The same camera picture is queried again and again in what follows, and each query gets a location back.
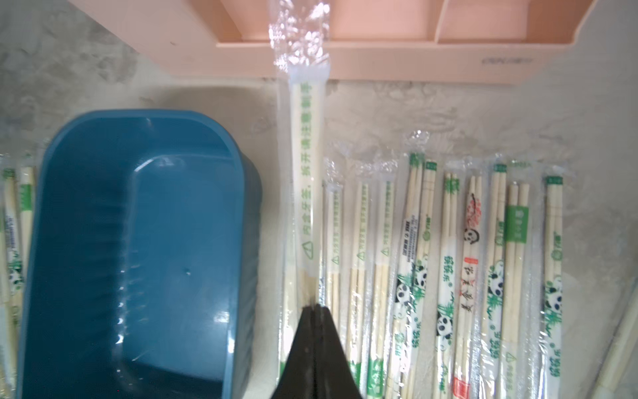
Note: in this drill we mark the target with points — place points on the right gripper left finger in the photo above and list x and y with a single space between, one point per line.
298 376

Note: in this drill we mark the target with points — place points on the teal plastic storage box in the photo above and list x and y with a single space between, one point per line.
143 269

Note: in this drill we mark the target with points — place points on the chopsticks red panda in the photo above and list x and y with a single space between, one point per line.
473 221

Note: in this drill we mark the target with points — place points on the chopsticks plain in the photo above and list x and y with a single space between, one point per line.
298 31
289 314

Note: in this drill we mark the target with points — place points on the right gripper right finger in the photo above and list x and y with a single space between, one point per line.
332 375

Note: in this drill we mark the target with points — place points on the chopsticks pair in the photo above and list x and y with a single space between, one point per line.
446 297
420 270
491 326
399 355
358 271

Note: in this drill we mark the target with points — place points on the pink desktop file organizer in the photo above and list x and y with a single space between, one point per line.
486 42

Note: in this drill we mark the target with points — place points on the chopsticks green label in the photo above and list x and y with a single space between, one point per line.
515 239

